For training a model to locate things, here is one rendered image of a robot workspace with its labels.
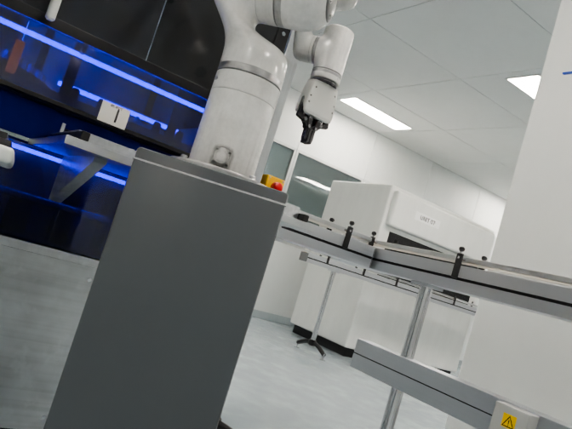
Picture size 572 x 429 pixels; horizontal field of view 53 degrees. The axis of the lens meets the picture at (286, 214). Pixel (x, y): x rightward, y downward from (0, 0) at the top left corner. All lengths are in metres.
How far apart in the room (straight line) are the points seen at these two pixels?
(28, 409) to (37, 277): 0.38
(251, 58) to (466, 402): 1.44
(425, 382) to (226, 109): 1.46
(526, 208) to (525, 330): 0.56
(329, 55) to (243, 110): 0.65
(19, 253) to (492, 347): 1.97
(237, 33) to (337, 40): 0.62
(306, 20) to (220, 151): 0.28
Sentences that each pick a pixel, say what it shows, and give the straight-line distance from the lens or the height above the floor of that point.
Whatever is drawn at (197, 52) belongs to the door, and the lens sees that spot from 1.90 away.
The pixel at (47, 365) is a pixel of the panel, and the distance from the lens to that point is 1.83.
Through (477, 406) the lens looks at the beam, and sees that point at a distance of 2.06.
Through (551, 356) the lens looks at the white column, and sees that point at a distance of 2.62.
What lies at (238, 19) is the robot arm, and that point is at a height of 1.13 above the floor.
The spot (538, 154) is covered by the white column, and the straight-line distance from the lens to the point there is 2.91.
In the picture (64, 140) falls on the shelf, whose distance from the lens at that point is 1.33.
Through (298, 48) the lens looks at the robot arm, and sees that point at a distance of 1.65.
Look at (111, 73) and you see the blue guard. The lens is 1.79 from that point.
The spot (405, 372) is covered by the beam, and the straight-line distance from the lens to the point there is 2.27.
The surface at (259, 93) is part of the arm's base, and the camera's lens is 1.01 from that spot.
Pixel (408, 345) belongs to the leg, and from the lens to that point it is 2.30.
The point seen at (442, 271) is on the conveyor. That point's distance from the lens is 2.20.
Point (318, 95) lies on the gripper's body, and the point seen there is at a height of 1.21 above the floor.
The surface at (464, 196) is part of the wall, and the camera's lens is 9.79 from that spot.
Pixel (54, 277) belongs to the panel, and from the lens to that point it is 1.77.
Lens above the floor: 0.75
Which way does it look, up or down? 5 degrees up
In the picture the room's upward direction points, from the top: 17 degrees clockwise
